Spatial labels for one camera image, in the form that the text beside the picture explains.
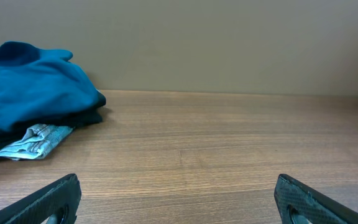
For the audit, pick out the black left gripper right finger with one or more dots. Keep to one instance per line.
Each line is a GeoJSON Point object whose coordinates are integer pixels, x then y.
{"type": "Point", "coordinates": [298, 203]}

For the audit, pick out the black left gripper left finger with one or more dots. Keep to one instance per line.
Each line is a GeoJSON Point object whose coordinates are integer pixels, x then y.
{"type": "Point", "coordinates": [55, 203]}

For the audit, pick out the black folded garment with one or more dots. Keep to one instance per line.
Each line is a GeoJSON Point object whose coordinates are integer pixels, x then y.
{"type": "Point", "coordinates": [74, 120]}

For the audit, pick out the blue polo shirt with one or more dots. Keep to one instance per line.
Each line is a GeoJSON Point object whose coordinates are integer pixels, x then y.
{"type": "Point", "coordinates": [41, 86]}

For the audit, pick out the grey printed folded cloth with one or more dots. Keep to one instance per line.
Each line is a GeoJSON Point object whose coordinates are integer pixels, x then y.
{"type": "Point", "coordinates": [38, 141]}

